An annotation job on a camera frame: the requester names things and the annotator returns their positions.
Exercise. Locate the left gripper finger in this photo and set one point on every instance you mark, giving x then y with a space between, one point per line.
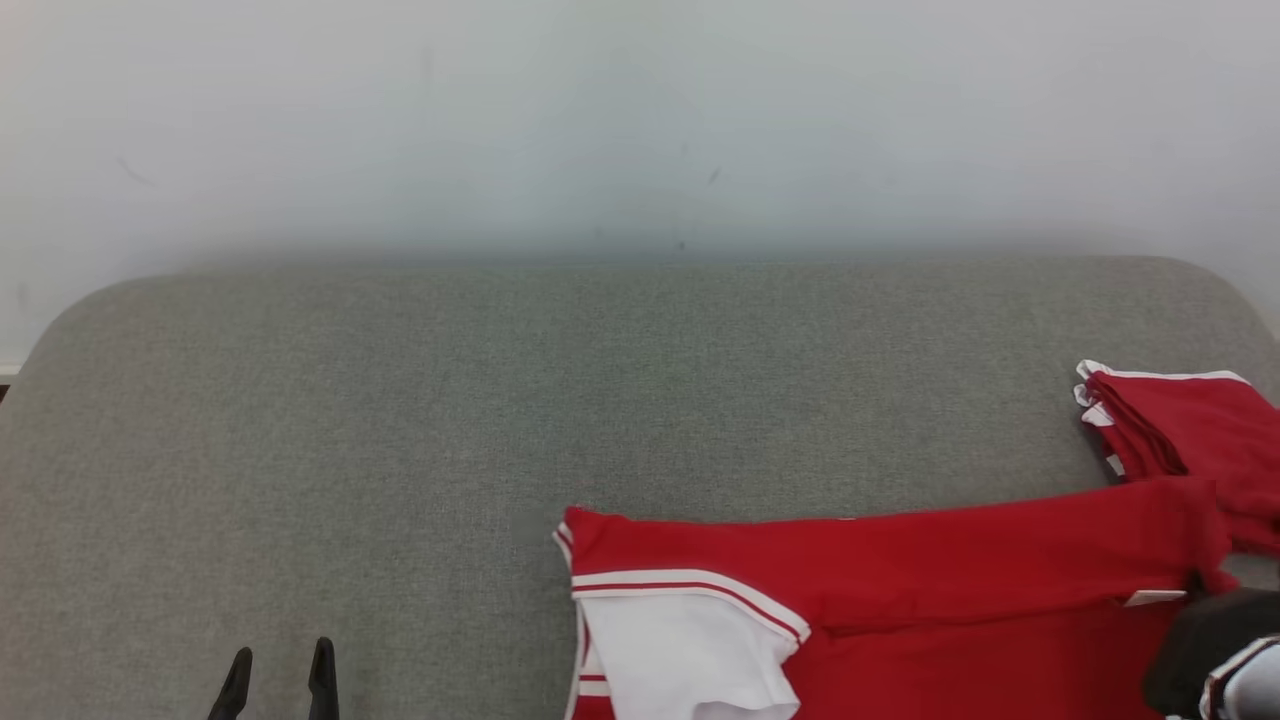
323 685
232 692

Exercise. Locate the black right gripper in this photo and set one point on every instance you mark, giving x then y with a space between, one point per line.
1195 640

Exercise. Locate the red shorts with white stripe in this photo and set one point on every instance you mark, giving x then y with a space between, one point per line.
1190 420

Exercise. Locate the red jersey with white sleeves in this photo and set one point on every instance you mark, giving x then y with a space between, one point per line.
950 580

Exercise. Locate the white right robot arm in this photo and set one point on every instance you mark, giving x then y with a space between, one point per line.
1250 685

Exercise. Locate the white and black baseboard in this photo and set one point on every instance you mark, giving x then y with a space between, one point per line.
6 369

